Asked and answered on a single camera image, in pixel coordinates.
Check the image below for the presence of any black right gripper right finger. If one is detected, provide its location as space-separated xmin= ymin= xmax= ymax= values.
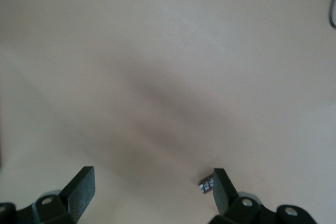
xmin=208 ymin=168 xmax=263 ymax=224

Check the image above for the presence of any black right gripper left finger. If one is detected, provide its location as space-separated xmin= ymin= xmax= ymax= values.
xmin=31 ymin=166 xmax=95 ymax=224

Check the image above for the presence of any black cylindrical capacitor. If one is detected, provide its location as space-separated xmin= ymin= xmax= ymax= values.
xmin=198 ymin=173 xmax=216 ymax=195

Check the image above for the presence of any black looped cable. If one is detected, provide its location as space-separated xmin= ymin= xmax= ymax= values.
xmin=328 ymin=0 xmax=336 ymax=28

